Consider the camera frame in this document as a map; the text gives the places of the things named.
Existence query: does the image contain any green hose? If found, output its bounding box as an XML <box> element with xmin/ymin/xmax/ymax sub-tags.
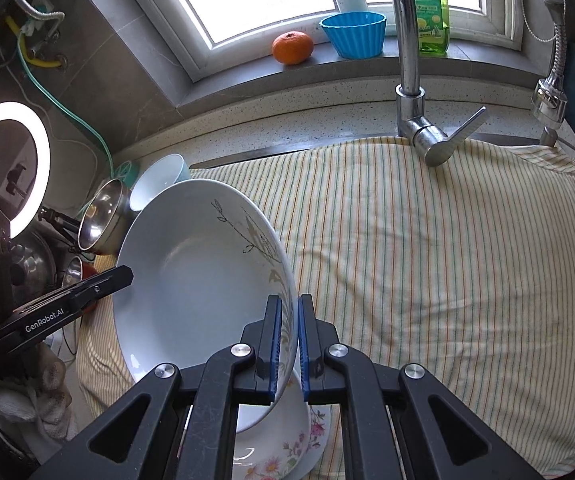
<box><xmin>17</xmin><ymin>30</ymin><xmax>115</xmax><ymax>181</ymax></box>

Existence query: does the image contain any ring light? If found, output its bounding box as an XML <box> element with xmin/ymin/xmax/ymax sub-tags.
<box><xmin>0</xmin><ymin>101</ymin><xmax>51</xmax><ymax>238</ymax></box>

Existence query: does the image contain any pink blossom branch plate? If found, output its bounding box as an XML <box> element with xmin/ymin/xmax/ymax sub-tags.
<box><xmin>297</xmin><ymin>400</ymin><xmax>331</xmax><ymax>478</ymax></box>

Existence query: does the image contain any metal pot lid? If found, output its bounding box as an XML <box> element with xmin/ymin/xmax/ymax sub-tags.
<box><xmin>10</xmin><ymin>232</ymin><xmax>63</xmax><ymax>311</ymax></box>

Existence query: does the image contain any black phone holder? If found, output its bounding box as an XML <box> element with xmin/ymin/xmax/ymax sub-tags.
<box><xmin>6</xmin><ymin>162</ymin><xmax>28</xmax><ymax>196</ymax></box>

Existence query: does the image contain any white plate grey leaf print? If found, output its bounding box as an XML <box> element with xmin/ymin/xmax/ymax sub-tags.
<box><xmin>114</xmin><ymin>180</ymin><xmax>299</xmax><ymax>433</ymax></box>

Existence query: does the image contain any striped cloth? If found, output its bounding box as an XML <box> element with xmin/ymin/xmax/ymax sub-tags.
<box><xmin>74</xmin><ymin>137</ymin><xmax>575</xmax><ymax>478</ymax></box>

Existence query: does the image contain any person's left hand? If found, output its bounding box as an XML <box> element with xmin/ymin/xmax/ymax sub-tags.
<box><xmin>0</xmin><ymin>345</ymin><xmax>73</xmax><ymax>443</ymax></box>

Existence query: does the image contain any small steel bowl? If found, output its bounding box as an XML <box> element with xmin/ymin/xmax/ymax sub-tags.
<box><xmin>61</xmin><ymin>255</ymin><xmax>90</xmax><ymax>288</ymax></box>

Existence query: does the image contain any green dish soap bottle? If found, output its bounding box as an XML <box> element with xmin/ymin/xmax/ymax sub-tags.
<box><xmin>408</xmin><ymin>0</ymin><xmax>451</xmax><ymax>56</ymax></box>

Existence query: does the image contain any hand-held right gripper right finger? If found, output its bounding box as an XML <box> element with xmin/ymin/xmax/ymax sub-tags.
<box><xmin>297</xmin><ymin>293</ymin><xmax>545</xmax><ymax>480</ymax></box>

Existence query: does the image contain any yellow pipe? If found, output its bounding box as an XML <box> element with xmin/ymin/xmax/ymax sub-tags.
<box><xmin>6</xmin><ymin>15</ymin><xmax>63</xmax><ymax>68</ymax></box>

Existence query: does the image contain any chrome faucet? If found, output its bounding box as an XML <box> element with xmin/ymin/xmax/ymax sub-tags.
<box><xmin>386</xmin><ymin>0</ymin><xmax>491</xmax><ymax>168</ymax></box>

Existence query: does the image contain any orange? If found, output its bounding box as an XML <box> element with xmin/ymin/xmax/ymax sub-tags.
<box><xmin>272</xmin><ymin>31</ymin><xmax>314</xmax><ymax>66</ymax></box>

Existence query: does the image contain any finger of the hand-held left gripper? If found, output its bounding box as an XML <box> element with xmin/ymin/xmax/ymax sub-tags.
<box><xmin>60</xmin><ymin>266</ymin><xmax>134</xmax><ymax>306</ymax></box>

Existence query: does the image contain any teal round power strip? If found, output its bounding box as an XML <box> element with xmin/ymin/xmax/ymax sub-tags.
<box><xmin>112</xmin><ymin>160</ymin><xmax>140</xmax><ymax>181</ymax></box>

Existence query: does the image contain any flexible metal pipe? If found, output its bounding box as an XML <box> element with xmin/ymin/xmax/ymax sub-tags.
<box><xmin>14</xmin><ymin>0</ymin><xmax>65</xmax><ymax>56</ymax></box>

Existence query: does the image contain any large steel bowl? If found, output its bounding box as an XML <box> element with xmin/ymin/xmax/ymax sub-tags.
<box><xmin>77</xmin><ymin>178</ymin><xmax>133</xmax><ymax>256</ymax></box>

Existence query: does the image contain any chrome sprayer with hose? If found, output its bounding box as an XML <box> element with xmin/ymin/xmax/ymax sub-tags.
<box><xmin>525</xmin><ymin>0</ymin><xmax>568</xmax><ymax>148</ymax></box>

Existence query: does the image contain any light blue ceramic bowl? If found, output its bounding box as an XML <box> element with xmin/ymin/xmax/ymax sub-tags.
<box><xmin>128</xmin><ymin>153</ymin><xmax>191</xmax><ymax>212</ymax></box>

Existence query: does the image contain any blue ribbed cup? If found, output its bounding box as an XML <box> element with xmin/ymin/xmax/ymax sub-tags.
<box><xmin>319</xmin><ymin>11</ymin><xmax>387</xmax><ymax>59</ymax></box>

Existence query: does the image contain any pink peony rimmed plate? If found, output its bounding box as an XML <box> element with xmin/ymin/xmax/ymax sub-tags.
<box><xmin>232</xmin><ymin>367</ymin><xmax>313</xmax><ymax>480</ymax></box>

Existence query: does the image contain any white wall socket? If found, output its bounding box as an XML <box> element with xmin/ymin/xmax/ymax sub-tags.
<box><xmin>21</xmin><ymin>0</ymin><xmax>50</xmax><ymax>36</ymax></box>

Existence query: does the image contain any black tripod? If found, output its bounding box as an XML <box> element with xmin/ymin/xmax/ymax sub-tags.
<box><xmin>37</xmin><ymin>207</ymin><xmax>83</xmax><ymax>241</ymax></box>

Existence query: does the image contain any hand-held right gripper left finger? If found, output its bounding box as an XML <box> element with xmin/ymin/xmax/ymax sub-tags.
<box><xmin>30</xmin><ymin>294</ymin><xmax>284</xmax><ymax>480</ymax></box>

